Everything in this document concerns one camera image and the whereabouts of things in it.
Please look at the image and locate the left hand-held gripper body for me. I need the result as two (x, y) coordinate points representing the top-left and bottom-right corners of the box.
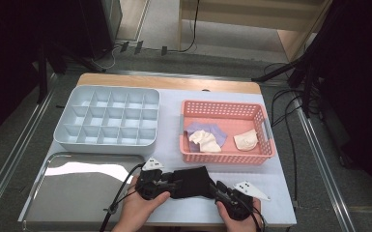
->
(134, 157), (175, 201)

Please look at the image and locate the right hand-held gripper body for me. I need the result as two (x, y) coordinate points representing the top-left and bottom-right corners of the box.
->
(218, 181), (271, 221)

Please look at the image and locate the black sock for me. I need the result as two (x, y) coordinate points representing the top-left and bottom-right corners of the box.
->
(170, 165), (217, 200)

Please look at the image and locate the pink perforated basket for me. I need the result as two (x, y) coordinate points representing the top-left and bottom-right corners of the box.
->
(179, 100), (276, 166)

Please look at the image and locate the cream sock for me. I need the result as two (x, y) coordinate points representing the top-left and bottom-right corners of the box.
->
(188, 130), (222, 154)
(233, 129), (259, 152)

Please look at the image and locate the white divided organizer box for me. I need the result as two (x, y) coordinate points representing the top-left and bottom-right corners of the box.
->
(53, 85), (160, 156)

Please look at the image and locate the person's right hand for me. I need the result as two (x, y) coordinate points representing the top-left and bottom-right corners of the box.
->
(216, 196), (262, 228)

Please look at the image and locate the person's left hand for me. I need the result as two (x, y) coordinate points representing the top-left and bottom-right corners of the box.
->
(119, 175), (172, 226)

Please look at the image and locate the shiny metal tray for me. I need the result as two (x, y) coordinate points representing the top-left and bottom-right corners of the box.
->
(18, 152), (147, 231)

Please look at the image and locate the black metal stand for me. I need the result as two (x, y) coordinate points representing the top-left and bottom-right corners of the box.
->
(37, 42), (107, 104)
(250, 47), (325, 119)

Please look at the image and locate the black cabinet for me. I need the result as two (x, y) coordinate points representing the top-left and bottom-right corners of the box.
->
(78, 0), (124, 61)

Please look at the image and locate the dark curtain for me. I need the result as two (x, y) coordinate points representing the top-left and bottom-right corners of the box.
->
(315, 0), (372, 199)
(0, 0), (85, 148)

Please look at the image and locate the right hand-held gripper cable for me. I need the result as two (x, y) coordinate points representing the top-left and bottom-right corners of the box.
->
(247, 206), (267, 232)

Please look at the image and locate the hand-held gripper cable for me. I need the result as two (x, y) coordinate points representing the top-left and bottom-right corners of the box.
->
(99, 162), (146, 232)
(247, 206), (267, 232)

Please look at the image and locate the left hand-held gripper cable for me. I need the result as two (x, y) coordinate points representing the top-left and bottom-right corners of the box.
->
(99, 162), (146, 232)

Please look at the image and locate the black floor cable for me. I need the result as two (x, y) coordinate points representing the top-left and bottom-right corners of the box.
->
(283, 93), (303, 207)
(264, 62), (303, 129)

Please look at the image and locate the metal floor rail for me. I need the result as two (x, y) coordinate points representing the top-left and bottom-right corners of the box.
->
(294, 105), (357, 232)
(0, 72), (59, 220)

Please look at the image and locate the white floor cable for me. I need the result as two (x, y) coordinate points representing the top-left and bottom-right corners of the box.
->
(90, 44), (124, 71)

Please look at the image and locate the black hanging cable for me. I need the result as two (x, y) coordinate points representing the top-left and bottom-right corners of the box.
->
(168, 0), (201, 54)

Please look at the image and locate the light wooden frame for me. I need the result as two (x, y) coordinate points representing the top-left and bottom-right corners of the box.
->
(177, 0), (332, 62)

